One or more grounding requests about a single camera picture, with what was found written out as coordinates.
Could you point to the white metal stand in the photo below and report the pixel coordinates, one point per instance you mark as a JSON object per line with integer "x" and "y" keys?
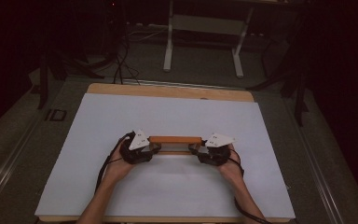
{"x": 205, "y": 28}

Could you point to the person's right hand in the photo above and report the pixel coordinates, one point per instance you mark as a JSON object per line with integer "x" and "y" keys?
{"x": 231, "y": 169}

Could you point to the white table mat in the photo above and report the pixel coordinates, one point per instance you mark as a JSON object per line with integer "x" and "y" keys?
{"x": 167, "y": 193}

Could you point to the metal floor rail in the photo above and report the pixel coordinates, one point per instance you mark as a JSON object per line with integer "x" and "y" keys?
{"x": 6, "y": 174}
{"x": 320, "y": 168}
{"x": 180, "y": 84}

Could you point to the black stand legs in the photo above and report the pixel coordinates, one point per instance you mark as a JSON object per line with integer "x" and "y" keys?
{"x": 62, "y": 67}
{"x": 292, "y": 77}

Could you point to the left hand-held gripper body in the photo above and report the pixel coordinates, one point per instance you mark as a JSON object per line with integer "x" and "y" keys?
{"x": 135, "y": 152}

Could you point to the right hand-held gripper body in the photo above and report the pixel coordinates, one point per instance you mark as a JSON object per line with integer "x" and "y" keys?
{"x": 216, "y": 152}

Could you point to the orange wooden board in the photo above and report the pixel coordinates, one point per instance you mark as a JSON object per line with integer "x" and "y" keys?
{"x": 174, "y": 140}

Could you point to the person's left hand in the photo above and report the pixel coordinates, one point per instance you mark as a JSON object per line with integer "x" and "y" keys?
{"x": 119, "y": 168}

